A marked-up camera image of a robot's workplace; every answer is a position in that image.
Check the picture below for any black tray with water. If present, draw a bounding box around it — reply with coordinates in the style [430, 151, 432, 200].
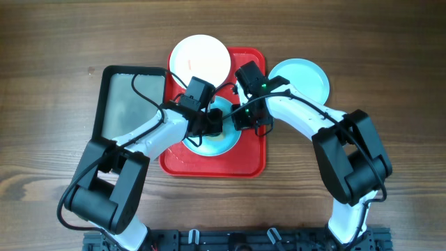
[92, 66, 167, 139]

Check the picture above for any white round plate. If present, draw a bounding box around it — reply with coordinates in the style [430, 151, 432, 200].
[169, 34, 231, 87]

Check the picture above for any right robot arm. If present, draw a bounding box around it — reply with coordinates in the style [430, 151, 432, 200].
[234, 77, 392, 250]

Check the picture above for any teal plate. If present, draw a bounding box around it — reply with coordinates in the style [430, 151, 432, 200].
[268, 59, 330, 105]
[180, 96, 242, 157]

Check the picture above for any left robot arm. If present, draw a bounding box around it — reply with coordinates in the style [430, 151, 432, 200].
[56, 101, 223, 250]

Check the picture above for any red plastic tray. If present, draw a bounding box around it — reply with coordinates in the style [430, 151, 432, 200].
[159, 47, 266, 178]

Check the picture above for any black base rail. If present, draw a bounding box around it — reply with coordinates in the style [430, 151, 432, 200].
[82, 227, 393, 251]

